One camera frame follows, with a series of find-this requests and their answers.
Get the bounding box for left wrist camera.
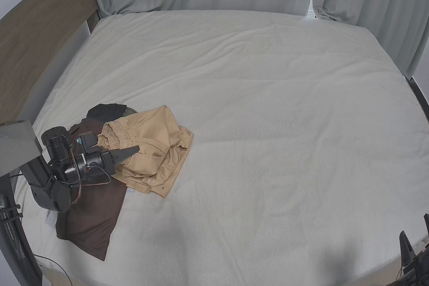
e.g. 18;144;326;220
77;131;100;153

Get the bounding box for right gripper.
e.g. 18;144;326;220
399;213;429;284

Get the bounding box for bed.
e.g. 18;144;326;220
0;0;429;286

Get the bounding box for black garment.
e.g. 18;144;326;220
86;104;127;126

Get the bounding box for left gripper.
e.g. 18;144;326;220
75;150;117;180

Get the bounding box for tan shorts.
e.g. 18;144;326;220
97;105;195;200

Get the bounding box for black cable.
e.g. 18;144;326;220
34;254;72;286

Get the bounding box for brown garment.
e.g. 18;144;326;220
55;117;135;262

